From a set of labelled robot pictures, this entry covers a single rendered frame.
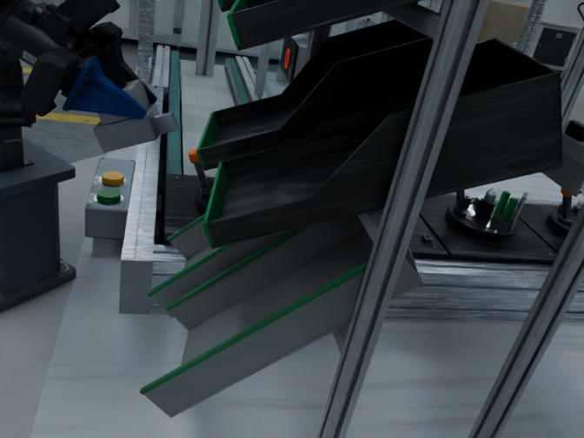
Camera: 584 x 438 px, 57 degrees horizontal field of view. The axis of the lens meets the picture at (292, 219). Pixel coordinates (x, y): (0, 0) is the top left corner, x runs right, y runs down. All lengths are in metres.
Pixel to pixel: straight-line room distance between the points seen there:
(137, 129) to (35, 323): 0.38
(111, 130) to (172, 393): 0.28
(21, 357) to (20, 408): 0.09
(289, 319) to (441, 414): 0.42
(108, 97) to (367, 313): 0.34
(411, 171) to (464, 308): 0.68
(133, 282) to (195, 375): 0.34
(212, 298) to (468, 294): 0.53
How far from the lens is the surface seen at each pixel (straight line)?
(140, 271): 0.84
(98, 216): 0.97
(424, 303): 0.99
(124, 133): 0.62
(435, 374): 0.91
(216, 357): 0.51
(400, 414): 0.82
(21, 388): 0.79
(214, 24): 1.94
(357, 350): 0.47
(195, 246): 0.77
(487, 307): 1.05
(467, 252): 1.03
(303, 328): 0.49
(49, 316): 0.89
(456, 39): 0.36
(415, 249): 0.98
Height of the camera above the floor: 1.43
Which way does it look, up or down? 28 degrees down
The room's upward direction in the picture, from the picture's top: 12 degrees clockwise
